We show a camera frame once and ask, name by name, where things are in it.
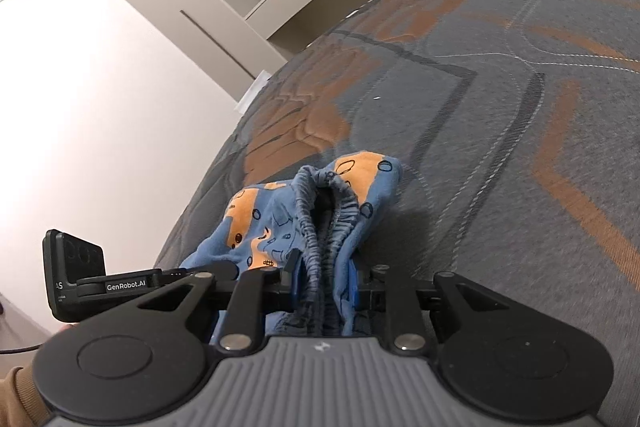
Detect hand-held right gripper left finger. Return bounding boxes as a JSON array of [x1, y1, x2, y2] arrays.
[[135, 249, 307, 352]]

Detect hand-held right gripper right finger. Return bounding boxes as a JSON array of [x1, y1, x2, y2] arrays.
[[349, 257, 508, 352]]

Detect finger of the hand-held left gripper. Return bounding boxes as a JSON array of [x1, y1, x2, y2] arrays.
[[160, 262, 238, 283]]

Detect blue printed pants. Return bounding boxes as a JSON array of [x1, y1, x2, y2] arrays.
[[179, 151, 404, 344]]

